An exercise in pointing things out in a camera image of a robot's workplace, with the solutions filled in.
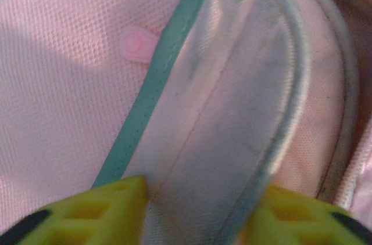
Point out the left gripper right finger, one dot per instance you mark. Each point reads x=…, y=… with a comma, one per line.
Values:
x=296, y=221

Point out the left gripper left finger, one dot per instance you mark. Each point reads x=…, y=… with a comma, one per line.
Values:
x=87, y=219

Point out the pink backpack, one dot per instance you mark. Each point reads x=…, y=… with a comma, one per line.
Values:
x=87, y=82

